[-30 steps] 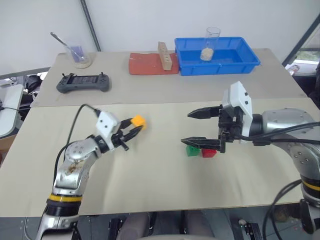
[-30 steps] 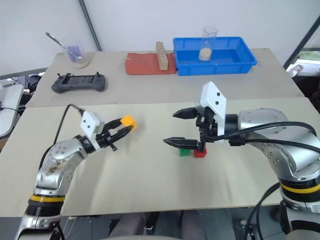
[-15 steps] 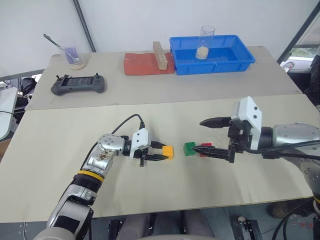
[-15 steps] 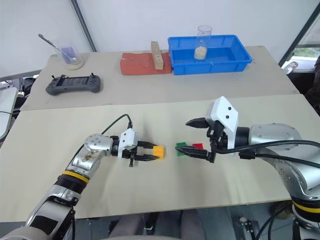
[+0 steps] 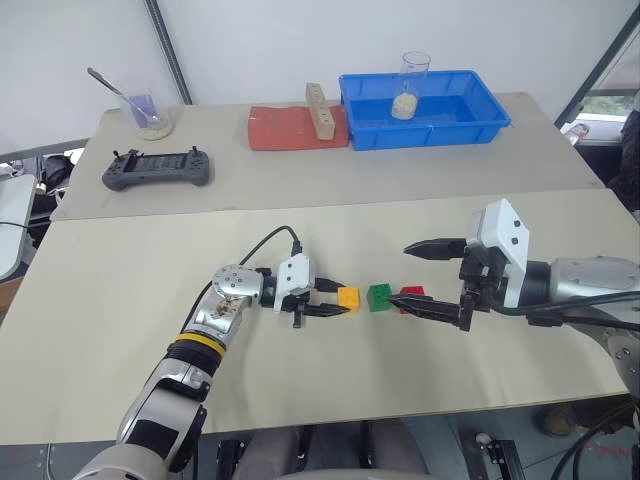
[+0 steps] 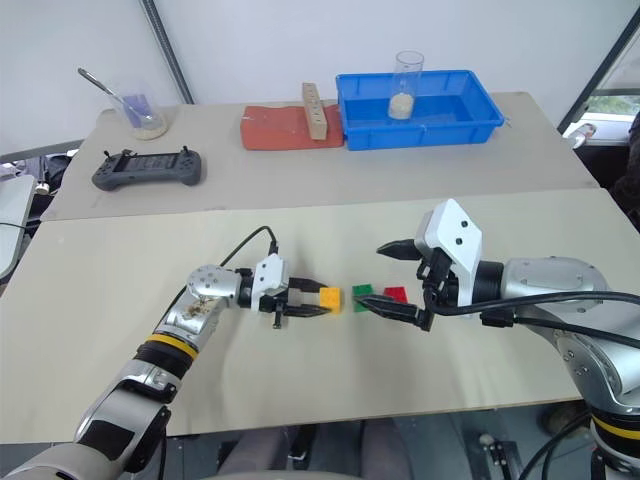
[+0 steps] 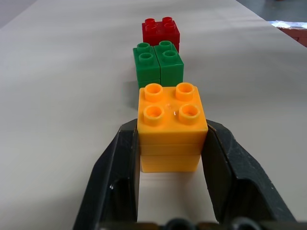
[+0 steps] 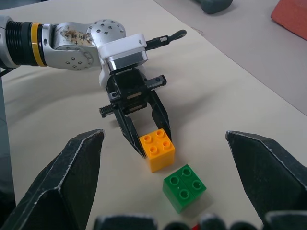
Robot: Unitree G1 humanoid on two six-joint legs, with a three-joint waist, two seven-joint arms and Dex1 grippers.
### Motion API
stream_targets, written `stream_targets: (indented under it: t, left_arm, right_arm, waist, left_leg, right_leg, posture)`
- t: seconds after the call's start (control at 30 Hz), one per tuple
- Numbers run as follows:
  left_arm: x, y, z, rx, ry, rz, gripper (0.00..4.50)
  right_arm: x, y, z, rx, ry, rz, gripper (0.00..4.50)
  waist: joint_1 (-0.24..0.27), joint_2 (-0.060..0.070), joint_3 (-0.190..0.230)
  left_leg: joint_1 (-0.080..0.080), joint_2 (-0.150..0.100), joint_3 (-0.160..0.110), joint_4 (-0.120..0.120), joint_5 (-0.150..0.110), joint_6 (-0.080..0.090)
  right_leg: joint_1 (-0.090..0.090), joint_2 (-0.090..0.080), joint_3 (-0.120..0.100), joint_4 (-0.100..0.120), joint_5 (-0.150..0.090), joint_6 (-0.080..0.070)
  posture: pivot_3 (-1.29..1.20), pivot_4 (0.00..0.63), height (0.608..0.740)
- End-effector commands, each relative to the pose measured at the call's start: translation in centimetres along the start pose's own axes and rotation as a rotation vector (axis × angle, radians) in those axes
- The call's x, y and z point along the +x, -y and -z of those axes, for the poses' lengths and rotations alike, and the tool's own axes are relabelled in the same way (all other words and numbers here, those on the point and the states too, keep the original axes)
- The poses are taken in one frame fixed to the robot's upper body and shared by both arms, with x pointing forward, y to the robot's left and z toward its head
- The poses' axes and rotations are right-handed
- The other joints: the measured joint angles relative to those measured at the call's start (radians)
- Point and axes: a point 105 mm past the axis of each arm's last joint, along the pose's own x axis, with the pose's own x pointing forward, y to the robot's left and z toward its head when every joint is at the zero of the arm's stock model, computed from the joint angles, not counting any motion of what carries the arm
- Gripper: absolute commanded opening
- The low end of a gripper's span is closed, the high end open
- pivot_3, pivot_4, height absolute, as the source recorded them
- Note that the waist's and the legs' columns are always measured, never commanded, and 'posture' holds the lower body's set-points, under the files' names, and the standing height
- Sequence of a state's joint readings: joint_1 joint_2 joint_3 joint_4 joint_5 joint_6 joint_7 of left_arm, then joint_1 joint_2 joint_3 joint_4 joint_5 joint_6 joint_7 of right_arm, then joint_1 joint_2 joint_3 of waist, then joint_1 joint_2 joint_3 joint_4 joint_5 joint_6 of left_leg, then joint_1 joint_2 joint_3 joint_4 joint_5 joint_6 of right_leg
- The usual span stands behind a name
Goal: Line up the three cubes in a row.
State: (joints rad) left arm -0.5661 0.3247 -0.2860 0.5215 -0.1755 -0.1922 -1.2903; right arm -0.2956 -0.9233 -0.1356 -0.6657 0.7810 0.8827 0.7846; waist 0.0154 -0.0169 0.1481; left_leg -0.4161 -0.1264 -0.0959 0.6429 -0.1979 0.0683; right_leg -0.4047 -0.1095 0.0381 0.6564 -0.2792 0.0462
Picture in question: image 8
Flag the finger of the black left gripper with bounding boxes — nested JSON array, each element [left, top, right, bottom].
[[114, 107, 147, 159], [146, 89, 172, 142]]

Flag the green studded toy cube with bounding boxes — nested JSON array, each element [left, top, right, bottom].
[[163, 164, 207, 214]]

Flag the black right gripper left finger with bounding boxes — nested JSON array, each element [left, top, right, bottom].
[[0, 128, 106, 230]]

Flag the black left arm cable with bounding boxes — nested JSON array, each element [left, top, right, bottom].
[[145, 29, 188, 51]]

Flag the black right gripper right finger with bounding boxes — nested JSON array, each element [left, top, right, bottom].
[[224, 130, 307, 223]]

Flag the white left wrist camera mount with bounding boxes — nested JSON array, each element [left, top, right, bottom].
[[97, 33, 149, 88]]

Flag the orange studded toy cube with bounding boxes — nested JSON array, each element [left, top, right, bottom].
[[139, 128, 176, 173]]

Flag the red brick-like block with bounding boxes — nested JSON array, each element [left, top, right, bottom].
[[270, 0, 307, 41]]

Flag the dark grey rounded object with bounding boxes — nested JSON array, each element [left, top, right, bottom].
[[191, 0, 234, 15]]

